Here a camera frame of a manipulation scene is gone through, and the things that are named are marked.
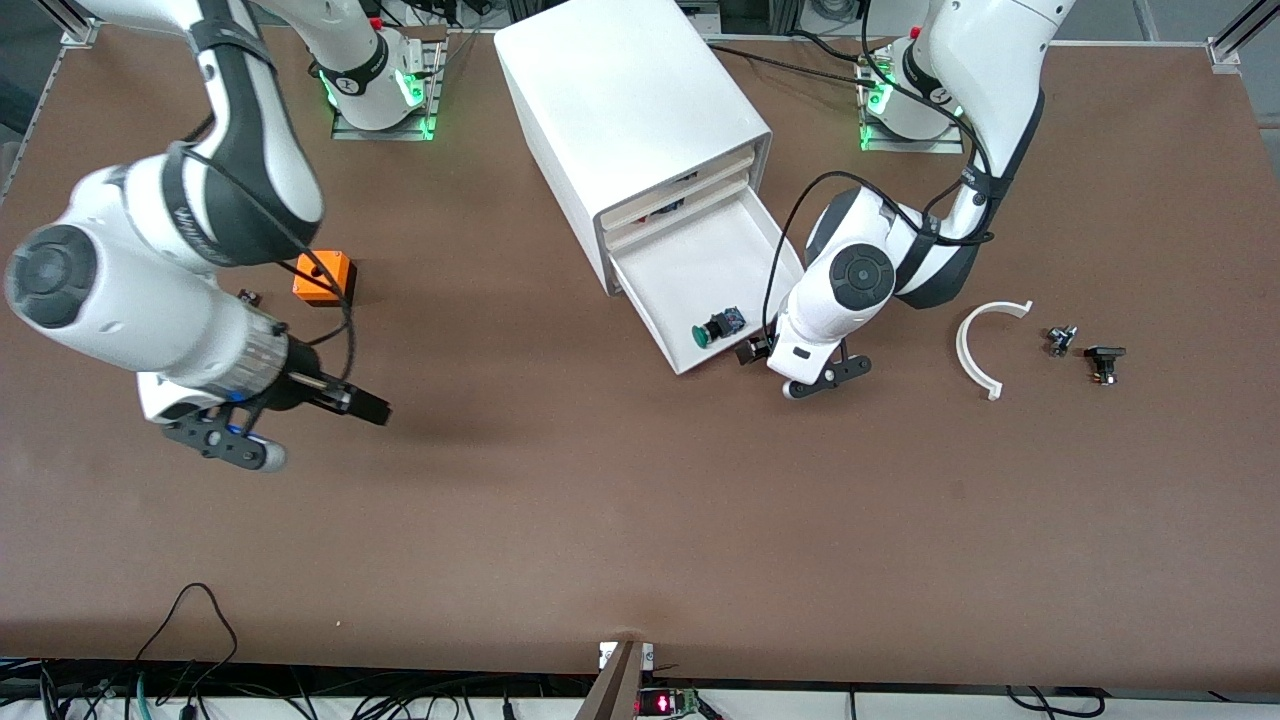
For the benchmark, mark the orange box with hole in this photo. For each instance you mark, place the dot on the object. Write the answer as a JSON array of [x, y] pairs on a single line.
[[325, 282]]

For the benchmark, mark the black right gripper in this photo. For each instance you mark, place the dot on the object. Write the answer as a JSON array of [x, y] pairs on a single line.
[[303, 385]]

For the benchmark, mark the small metal part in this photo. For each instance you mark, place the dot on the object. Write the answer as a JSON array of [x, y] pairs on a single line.
[[1058, 342]]

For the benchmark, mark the small black part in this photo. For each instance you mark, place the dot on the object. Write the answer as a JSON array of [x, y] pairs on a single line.
[[1104, 355]]

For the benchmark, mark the device with red display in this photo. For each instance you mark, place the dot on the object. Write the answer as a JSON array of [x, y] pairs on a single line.
[[665, 703]]

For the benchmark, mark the aluminium frame corner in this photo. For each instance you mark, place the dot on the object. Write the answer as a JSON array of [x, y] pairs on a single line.
[[75, 25], [1235, 40]]

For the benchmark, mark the grey metal post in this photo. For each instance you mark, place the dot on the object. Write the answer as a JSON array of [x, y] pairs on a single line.
[[615, 690]]

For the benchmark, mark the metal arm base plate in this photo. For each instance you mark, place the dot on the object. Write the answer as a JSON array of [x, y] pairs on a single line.
[[345, 132], [945, 146]]

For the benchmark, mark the white bin with orange button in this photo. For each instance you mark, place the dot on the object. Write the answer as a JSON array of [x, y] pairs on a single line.
[[720, 175]]

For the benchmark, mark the white curved plastic arc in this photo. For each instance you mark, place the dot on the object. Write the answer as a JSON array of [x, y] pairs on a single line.
[[960, 350]]

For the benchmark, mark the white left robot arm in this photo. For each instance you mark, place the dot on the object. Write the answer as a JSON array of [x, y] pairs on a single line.
[[985, 60]]

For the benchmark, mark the small black contact block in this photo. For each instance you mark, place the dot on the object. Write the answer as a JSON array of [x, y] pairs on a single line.
[[248, 296]]

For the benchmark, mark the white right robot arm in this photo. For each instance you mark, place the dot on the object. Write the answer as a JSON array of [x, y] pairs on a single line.
[[150, 310]]

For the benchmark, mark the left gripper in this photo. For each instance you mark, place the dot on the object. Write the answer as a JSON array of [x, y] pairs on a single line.
[[757, 349]]

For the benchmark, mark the green push button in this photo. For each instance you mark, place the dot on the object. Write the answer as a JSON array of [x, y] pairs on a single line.
[[715, 328]]

